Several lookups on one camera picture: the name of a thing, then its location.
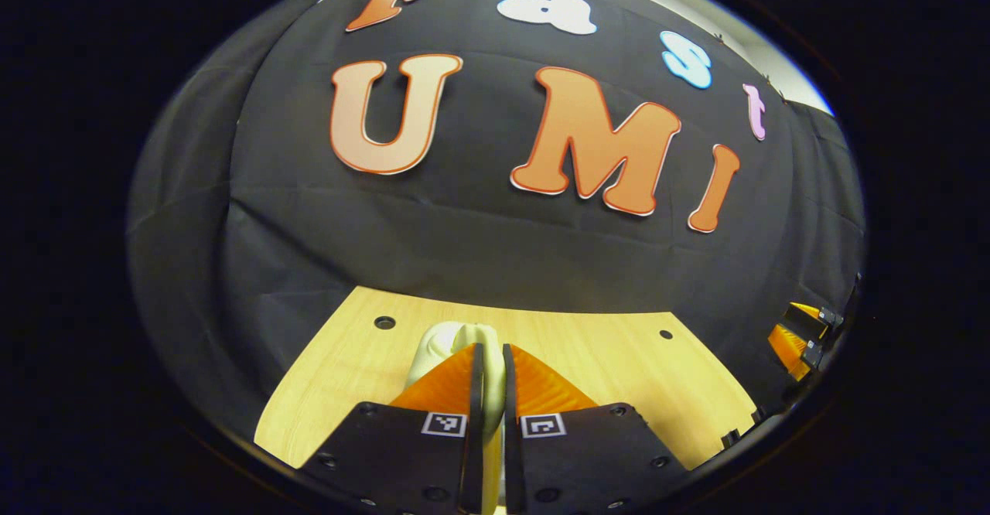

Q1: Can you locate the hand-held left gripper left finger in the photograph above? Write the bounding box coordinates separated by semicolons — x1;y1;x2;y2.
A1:
298;342;486;515

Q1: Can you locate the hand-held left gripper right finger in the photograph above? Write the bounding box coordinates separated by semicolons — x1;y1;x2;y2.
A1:
501;343;691;515

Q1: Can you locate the pale yellow suitcase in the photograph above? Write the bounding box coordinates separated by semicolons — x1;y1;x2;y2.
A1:
406;322;509;515

